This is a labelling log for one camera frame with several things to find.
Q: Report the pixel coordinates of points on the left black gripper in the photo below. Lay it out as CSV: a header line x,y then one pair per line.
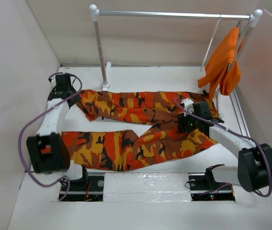
x,y
76,99

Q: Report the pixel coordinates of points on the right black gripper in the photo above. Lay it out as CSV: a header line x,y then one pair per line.
x,y
182,125

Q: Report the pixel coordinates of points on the orange camouflage trousers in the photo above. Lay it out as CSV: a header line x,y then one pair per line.
x,y
139,129

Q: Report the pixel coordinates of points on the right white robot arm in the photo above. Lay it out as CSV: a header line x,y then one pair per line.
x,y
254,169

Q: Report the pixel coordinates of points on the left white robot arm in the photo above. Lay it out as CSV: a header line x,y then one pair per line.
x,y
47,150

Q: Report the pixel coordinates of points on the orange cloth on hanger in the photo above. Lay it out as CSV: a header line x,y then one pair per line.
x,y
222,70

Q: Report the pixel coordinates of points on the empty white hanger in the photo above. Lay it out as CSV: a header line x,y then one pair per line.
x,y
210,43

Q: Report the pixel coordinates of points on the grey hanger holding cloth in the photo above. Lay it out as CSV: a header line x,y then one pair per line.
x,y
241,33

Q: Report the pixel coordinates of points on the white metal clothes rack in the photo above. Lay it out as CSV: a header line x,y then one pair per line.
x,y
106,66

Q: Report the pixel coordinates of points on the white foam block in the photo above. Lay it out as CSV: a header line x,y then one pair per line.
x,y
153,187

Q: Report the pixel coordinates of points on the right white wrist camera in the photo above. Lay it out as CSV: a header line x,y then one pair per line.
x,y
187,105

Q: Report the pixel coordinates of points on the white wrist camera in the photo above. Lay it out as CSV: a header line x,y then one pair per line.
x,y
187,105
52,80

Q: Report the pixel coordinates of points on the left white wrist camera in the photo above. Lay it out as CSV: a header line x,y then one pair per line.
x,y
52,80

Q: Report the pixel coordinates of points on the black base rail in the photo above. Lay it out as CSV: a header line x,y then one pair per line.
x,y
91,189

